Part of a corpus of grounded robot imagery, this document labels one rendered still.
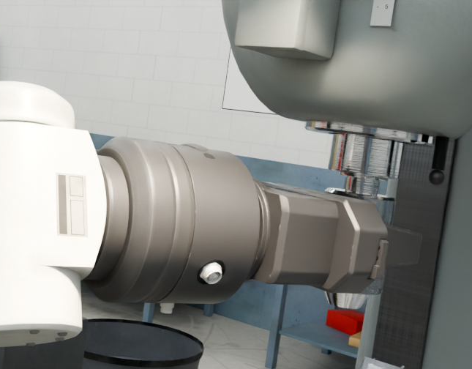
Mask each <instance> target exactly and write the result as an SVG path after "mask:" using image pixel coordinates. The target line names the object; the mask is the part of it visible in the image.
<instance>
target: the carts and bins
mask: <svg viewBox="0 0 472 369"><path fill-rule="evenodd" d="M201 349H202V350H201ZM203 350H204V347H203V343H202V342H200V341H199V339H197V338H196V337H194V336H192V335H191V334H188V333H186V332H182V331H181V330H178V329H174V328H171V327H167V326H163V325H159V324H153V323H149V322H143V321H133V320H126V319H114V318H92V319H88V327H87V333H86V344H85V350H84V356H83V367H82V369H198V366H199V362H200V358H201V357H202V356H203Z"/></svg>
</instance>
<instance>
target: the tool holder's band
mask: <svg viewBox="0 0 472 369"><path fill-rule="evenodd" d="M324 192H325V193H331V194H335V195H342V196H346V197H350V198H357V199H361V200H365V201H371V202H373V203H374V204H375V206H376V208H377V210H378V212H380V213H387V214H394V213H395V207H396V203H397V201H396V200H395V199H394V198H393V197H390V196H387V195H379V194H377V195H368V194H363V193H354V192H349V191H345V189H339V188H330V187H329V188H327V189H326V190H325V191H324Z"/></svg>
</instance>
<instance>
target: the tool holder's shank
mask: <svg viewBox="0 0 472 369"><path fill-rule="evenodd" d="M339 174H341V175H346V177H345V184H344V188H343V189H345V191H349V192H354V193H363V194H368V195H377V194H379V188H380V183H381V182H380V181H379V180H381V181H387V180H388V179H386V178H380V177H374V176H364V175H358V174H350V173H344V172H340V173H339Z"/></svg>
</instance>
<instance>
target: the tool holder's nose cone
mask: <svg viewBox="0 0 472 369"><path fill-rule="evenodd" d="M324 294H325V296H326V300H327V302H328V303H329V304H331V305H334V306H337V307H342V308H350V309H359V308H361V306H362V305H363V304H364V302H365V301H366V300H367V298H368V297H369V295H364V294H340V293H329V292H327V291H324Z"/></svg>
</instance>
